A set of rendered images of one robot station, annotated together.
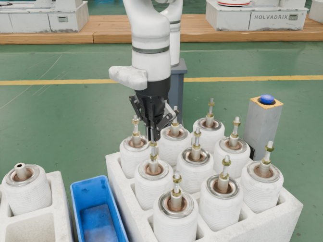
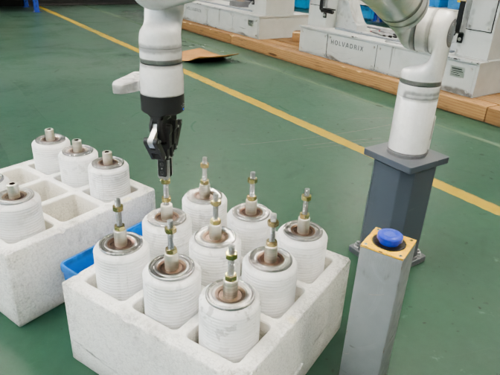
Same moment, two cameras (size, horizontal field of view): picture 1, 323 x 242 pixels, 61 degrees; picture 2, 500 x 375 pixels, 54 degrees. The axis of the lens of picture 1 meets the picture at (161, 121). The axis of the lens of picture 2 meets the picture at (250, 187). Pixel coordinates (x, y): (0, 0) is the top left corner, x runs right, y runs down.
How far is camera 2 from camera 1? 0.78 m
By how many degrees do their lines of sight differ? 50
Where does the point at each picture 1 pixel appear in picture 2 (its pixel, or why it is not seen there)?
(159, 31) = (146, 41)
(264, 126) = (360, 280)
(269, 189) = (202, 309)
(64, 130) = (270, 190)
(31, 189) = (97, 175)
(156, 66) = (143, 79)
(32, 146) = (225, 186)
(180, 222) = (97, 254)
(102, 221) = not seen: hidden behind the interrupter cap
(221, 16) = not seen: outside the picture
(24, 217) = (85, 197)
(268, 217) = (185, 348)
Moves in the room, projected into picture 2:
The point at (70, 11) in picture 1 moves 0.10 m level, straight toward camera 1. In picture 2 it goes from (472, 62) to (465, 65)
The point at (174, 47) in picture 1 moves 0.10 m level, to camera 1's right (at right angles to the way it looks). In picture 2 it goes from (408, 124) to (443, 138)
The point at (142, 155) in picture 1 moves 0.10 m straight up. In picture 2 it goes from (190, 207) to (189, 163)
